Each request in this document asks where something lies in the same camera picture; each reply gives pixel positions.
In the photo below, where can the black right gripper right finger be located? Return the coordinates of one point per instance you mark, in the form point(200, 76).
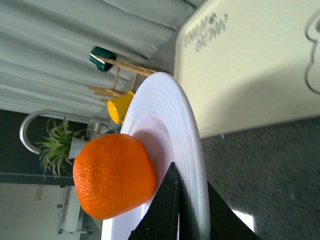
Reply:
point(224, 224)

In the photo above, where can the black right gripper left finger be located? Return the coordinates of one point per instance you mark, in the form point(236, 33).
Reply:
point(161, 219)

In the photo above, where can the orange fruit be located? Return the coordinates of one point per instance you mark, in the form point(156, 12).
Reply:
point(113, 174)

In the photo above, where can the white round plate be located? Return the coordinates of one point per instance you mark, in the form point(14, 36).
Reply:
point(161, 117)

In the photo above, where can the silver curved faucet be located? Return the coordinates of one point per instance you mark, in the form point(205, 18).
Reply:
point(30, 132)

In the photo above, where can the yellow mug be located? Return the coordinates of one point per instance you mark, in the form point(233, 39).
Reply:
point(118, 107)

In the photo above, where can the green potted plant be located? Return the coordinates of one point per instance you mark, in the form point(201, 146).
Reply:
point(56, 145)

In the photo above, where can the beige bear tray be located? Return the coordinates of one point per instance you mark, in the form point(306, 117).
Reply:
point(250, 63)

